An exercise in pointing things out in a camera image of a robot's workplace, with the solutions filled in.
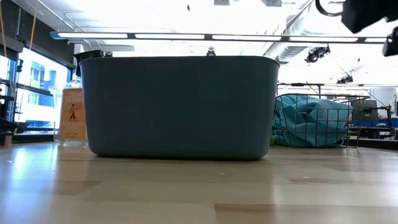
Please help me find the metal wire basket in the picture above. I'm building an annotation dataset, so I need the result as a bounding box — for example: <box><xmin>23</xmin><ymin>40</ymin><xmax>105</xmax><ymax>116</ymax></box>
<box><xmin>272</xmin><ymin>93</ymin><xmax>371</xmax><ymax>149</ymax></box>

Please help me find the dark teal plastic basket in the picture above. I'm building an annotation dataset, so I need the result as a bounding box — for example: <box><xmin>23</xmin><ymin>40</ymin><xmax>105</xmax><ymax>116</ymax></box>
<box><xmin>79</xmin><ymin>55</ymin><xmax>280</xmax><ymax>161</ymax></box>

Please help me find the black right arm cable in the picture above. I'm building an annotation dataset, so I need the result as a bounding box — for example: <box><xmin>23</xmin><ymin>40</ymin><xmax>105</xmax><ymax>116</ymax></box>
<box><xmin>315</xmin><ymin>0</ymin><xmax>343</xmax><ymax>17</ymax></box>

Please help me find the blue table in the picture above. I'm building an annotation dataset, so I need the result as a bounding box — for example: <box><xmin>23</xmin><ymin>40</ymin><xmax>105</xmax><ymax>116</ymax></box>
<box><xmin>354</xmin><ymin>118</ymin><xmax>398</xmax><ymax>129</ymax></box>

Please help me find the black ceiling track light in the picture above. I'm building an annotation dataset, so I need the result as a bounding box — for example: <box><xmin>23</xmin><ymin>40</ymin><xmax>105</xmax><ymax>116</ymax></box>
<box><xmin>336</xmin><ymin>74</ymin><xmax>354</xmax><ymax>85</ymax></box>
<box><xmin>304</xmin><ymin>45</ymin><xmax>331</xmax><ymax>64</ymax></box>

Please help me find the yellow hanging strap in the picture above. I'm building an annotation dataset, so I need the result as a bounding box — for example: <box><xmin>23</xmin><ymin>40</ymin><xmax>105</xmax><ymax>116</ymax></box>
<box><xmin>29</xmin><ymin>0</ymin><xmax>40</xmax><ymax>50</ymax></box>

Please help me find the long ceiling light bar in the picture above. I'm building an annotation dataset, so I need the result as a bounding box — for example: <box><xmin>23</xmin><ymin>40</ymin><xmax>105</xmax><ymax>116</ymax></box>
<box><xmin>49</xmin><ymin>30</ymin><xmax>388</xmax><ymax>44</ymax></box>

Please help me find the dark grey monitor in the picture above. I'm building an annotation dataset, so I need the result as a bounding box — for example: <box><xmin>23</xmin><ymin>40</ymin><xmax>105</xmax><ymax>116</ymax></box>
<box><xmin>353</xmin><ymin>99</ymin><xmax>379</xmax><ymax>123</ymax></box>

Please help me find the blue microfiber towel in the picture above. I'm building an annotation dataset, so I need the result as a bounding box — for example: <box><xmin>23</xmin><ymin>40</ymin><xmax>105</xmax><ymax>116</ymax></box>
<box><xmin>298</xmin><ymin>98</ymin><xmax>354</xmax><ymax>147</ymax></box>
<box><xmin>272</xmin><ymin>95</ymin><xmax>315</xmax><ymax>147</ymax></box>

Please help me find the black overhead rail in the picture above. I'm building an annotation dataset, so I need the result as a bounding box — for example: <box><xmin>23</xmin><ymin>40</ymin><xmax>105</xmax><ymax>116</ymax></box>
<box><xmin>275</xmin><ymin>82</ymin><xmax>398</xmax><ymax>88</ymax></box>

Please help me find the spray bottle with orange label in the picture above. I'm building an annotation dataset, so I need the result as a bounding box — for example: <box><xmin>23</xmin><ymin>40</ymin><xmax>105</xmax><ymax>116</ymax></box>
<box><xmin>53</xmin><ymin>49</ymin><xmax>105</xmax><ymax>146</ymax></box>

